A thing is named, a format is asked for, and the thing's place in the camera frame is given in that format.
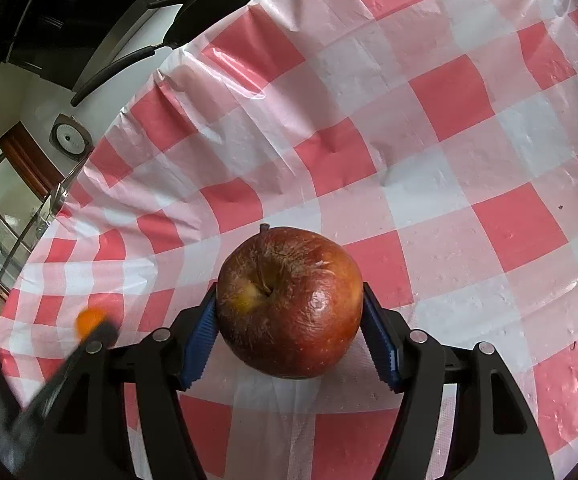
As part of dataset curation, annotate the red apple with stem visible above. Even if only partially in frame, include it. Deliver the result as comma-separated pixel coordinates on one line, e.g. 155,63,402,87
216,223,363,379

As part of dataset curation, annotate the white rice cooker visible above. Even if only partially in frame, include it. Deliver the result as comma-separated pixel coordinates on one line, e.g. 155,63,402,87
49,114,94,162

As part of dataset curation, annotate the orange mandarin back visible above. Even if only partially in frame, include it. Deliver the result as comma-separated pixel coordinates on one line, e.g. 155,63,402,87
75,307,109,340

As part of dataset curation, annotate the black range hood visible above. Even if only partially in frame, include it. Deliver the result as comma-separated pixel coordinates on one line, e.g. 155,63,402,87
0,0,231,154

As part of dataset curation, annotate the red white checkered tablecloth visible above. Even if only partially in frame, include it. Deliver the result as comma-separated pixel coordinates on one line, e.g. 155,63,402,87
0,0,578,478

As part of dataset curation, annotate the wooden glass door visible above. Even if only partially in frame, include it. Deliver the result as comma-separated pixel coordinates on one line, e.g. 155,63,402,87
0,122,63,300

